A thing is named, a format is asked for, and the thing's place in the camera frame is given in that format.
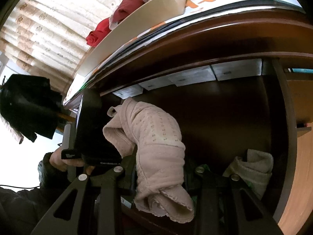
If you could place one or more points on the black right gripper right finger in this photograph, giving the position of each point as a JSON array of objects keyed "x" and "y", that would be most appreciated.
[{"x": 226, "y": 205}]

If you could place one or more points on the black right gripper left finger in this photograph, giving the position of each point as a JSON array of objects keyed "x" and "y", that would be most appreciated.
[{"x": 91, "y": 205}]

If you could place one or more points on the beige dotted thermal underwear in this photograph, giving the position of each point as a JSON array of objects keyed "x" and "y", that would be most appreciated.
[{"x": 155, "y": 137}]

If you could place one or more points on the dark red underwear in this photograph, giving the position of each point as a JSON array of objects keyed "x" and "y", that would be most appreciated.
[{"x": 126, "y": 8}]

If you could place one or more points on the bright red underwear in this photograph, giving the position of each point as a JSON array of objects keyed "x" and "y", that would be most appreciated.
[{"x": 97, "y": 35}]

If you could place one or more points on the pale pink bra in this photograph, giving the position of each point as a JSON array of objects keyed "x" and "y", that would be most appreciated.
[{"x": 112, "y": 24}]

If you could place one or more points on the open wooden drawer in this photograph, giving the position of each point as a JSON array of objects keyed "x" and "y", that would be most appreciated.
[{"x": 220, "y": 120}]

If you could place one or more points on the person's left hand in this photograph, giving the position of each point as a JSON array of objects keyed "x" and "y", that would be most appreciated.
[{"x": 61, "y": 164}]

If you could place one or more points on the grey folded sock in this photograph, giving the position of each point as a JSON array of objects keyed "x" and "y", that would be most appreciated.
[{"x": 255, "y": 170}]

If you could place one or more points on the grey storage box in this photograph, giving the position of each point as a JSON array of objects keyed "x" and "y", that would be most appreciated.
[
  {"x": 237, "y": 69},
  {"x": 156, "y": 83},
  {"x": 127, "y": 92},
  {"x": 192, "y": 76}
]

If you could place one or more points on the black coat on rack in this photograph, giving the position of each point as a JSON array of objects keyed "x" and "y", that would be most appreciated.
[{"x": 30, "y": 106}]

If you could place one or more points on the cream floral curtain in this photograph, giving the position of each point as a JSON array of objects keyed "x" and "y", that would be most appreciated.
[{"x": 48, "y": 37}]

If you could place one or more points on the shallow gold cardboard tray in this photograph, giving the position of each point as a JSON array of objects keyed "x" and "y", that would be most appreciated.
[{"x": 147, "y": 16}]

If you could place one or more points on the dark wooden dresser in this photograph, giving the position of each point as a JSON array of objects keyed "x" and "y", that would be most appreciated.
[{"x": 279, "y": 33}]

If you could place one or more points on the white orange-print table cover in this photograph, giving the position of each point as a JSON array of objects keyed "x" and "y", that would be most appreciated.
[{"x": 195, "y": 11}]

